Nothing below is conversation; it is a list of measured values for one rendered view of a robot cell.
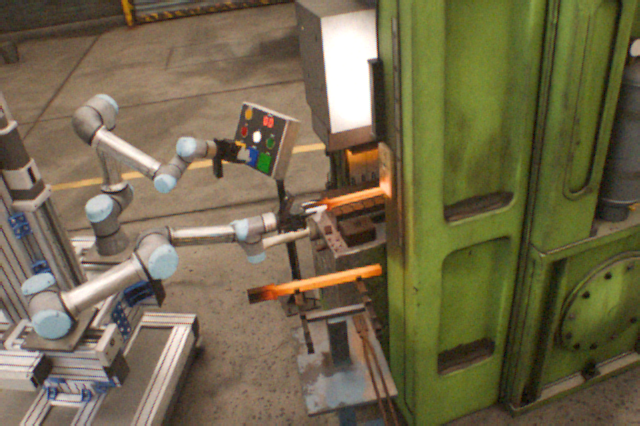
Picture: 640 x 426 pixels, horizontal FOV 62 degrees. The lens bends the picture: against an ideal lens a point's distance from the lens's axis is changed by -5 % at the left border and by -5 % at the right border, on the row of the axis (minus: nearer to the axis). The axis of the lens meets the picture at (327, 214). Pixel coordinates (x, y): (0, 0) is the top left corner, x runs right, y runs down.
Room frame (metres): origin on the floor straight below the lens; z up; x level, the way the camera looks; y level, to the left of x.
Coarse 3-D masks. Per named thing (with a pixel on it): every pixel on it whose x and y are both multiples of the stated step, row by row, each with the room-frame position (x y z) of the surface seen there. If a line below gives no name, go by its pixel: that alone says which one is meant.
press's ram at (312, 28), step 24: (312, 0) 1.97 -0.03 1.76; (336, 0) 1.93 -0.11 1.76; (360, 0) 1.90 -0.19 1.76; (312, 24) 1.82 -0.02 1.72; (336, 24) 1.75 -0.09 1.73; (360, 24) 1.77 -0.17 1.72; (312, 48) 1.85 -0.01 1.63; (336, 48) 1.74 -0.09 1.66; (360, 48) 1.77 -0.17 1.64; (312, 72) 1.89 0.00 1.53; (336, 72) 1.74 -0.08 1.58; (360, 72) 1.76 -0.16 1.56; (312, 96) 1.92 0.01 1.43; (336, 96) 1.74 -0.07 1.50; (360, 96) 1.76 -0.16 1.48; (336, 120) 1.74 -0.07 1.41; (360, 120) 1.76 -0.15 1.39
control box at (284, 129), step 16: (240, 112) 2.50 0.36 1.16; (256, 112) 2.42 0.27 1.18; (272, 112) 2.35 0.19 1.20; (240, 128) 2.45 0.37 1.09; (256, 128) 2.37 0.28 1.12; (272, 128) 2.30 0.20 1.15; (288, 128) 2.25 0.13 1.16; (256, 144) 2.33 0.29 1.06; (288, 144) 2.25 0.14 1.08; (272, 160) 2.21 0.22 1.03; (288, 160) 2.24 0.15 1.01; (272, 176) 2.17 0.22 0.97
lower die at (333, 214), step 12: (372, 180) 2.03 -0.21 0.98; (324, 192) 1.98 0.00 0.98; (336, 192) 1.97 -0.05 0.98; (348, 192) 1.94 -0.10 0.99; (384, 192) 1.89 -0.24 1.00; (348, 204) 1.85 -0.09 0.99; (360, 204) 1.84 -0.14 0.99; (372, 204) 1.83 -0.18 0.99; (384, 204) 1.83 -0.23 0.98; (336, 216) 1.78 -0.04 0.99; (348, 216) 1.79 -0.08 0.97; (336, 228) 1.79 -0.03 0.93
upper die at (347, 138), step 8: (312, 112) 1.95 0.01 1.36; (312, 120) 1.96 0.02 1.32; (320, 120) 1.86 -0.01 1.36; (312, 128) 1.97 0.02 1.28; (320, 128) 1.86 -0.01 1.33; (360, 128) 1.81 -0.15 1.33; (368, 128) 1.82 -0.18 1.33; (320, 136) 1.87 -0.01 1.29; (328, 136) 1.78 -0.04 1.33; (336, 136) 1.79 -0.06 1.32; (344, 136) 1.80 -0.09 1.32; (352, 136) 1.81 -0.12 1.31; (360, 136) 1.81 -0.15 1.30; (368, 136) 1.82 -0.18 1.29; (328, 144) 1.78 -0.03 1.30; (336, 144) 1.79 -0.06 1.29; (344, 144) 1.80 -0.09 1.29; (352, 144) 1.80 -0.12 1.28
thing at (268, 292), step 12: (324, 276) 1.43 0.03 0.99; (336, 276) 1.42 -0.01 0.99; (348, 276) 1.42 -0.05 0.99; (252, 288) 1.40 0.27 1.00; (264, 288) 1.39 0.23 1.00; (276, 288) 1.40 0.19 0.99; (288, 288) 1.39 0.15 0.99; (300, 288) 1.39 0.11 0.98; (252, 300) 1.38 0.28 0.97; (264, 300) 1.38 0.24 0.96
